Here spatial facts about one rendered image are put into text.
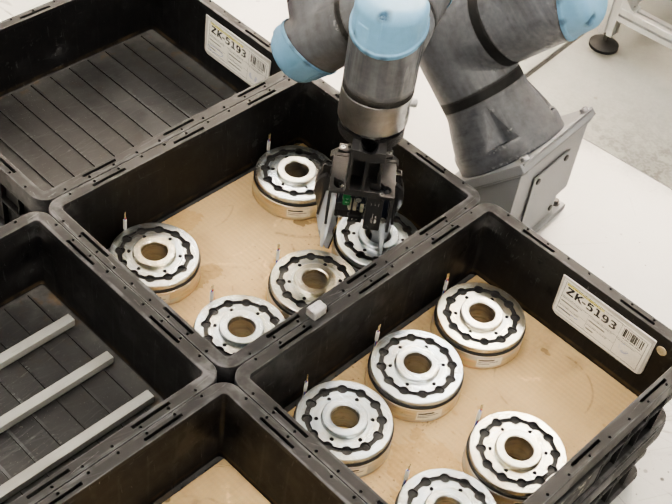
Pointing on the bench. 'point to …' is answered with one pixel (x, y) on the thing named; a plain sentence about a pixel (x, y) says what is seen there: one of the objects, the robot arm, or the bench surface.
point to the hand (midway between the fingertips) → (351, 237)
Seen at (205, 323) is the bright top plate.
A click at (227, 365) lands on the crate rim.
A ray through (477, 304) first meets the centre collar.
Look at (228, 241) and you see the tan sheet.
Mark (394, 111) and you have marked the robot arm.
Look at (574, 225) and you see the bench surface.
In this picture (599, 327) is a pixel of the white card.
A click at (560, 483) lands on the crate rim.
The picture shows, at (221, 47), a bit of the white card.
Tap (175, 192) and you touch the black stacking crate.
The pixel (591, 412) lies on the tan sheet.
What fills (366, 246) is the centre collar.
